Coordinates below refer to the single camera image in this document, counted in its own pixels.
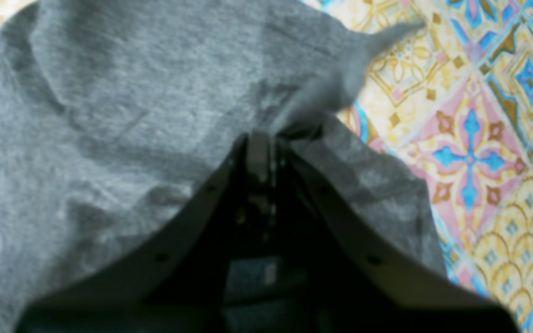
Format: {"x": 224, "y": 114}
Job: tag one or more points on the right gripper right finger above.
{"x": 373, "y": 286}

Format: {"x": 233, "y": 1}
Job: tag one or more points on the grey T-shirt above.
{"x": 113, "y": 112}

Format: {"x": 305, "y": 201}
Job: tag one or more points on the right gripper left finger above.
{"x": 175, "y": 281}

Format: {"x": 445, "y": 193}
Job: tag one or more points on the patterned tile tablecloth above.
{"x": 425, "y": 103}

